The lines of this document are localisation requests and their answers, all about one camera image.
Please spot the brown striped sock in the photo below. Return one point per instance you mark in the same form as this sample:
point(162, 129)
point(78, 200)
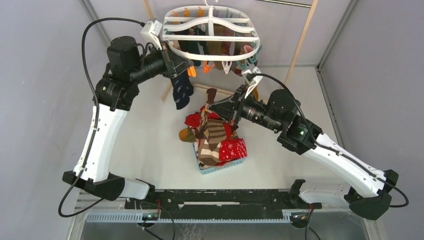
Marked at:
point(208, 153)

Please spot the orange sock toe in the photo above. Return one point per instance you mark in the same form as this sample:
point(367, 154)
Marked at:
point(187, 135)

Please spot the navy santa sock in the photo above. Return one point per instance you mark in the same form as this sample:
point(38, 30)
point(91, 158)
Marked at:
point(182, 90)

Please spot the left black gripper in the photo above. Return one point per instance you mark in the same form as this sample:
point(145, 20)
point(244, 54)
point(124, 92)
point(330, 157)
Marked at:
point(173, 63)

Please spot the white slotted cable duct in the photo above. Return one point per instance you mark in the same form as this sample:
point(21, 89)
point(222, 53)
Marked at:
point(132, 217)

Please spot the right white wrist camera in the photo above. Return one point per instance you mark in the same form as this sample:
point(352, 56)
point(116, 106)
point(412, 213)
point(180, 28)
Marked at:
point(252, 77)

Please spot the white round clip hanger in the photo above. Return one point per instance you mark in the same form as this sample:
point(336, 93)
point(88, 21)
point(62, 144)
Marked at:
point(211, 24)

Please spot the light blue plastic basket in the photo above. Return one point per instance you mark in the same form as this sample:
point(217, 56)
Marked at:
point(215, 168)

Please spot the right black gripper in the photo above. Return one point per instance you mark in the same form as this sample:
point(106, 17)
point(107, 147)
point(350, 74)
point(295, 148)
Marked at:
point(227, 108)

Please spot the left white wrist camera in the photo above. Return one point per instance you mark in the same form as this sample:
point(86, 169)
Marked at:
point(151, 31)

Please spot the orange clothes clip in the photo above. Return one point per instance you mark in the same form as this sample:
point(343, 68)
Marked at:
point(191, 71)

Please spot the brown argyle sock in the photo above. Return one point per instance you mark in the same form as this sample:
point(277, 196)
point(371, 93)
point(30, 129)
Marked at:
point(212, 127)

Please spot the red snowflake sock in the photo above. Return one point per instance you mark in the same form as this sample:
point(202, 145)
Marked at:
point(232, 149)

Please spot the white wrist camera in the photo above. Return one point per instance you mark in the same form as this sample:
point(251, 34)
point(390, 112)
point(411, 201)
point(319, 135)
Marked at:
point(151, 31)
point(252, 77)

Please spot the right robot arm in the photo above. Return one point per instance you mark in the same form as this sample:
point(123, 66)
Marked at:
point(365, 190)

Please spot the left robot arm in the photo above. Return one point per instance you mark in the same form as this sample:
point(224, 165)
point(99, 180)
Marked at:
point(113, 98)

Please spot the red sock in basket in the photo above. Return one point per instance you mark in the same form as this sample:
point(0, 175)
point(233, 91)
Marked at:
point(198, 119)

